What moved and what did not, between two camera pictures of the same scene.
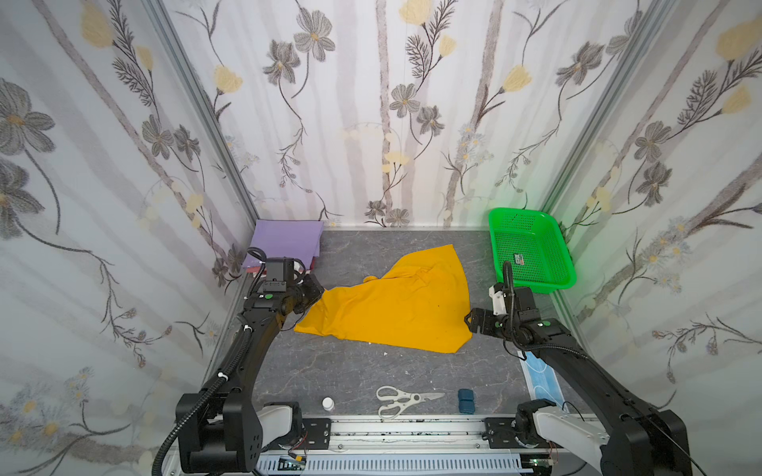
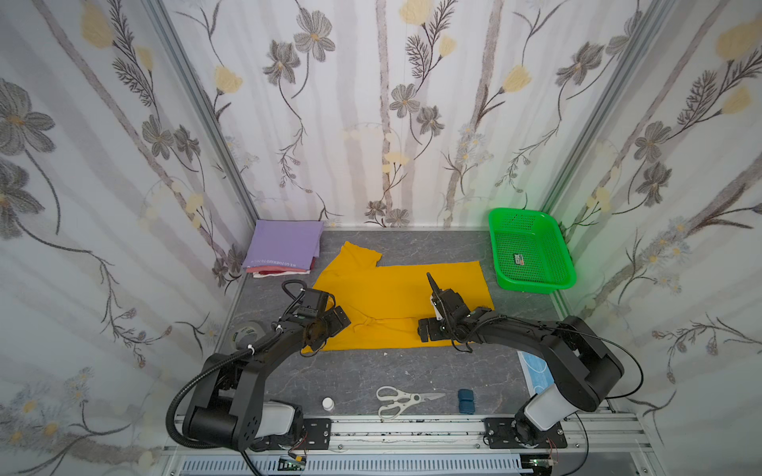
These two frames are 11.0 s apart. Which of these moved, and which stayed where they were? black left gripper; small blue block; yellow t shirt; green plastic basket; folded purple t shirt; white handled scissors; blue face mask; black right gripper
Moved: black left gripper; black right gripper; yellow t shirt
Stayed: green plastic basket; small blue block; blue face mask; folded purple t shirt; white handled scissors
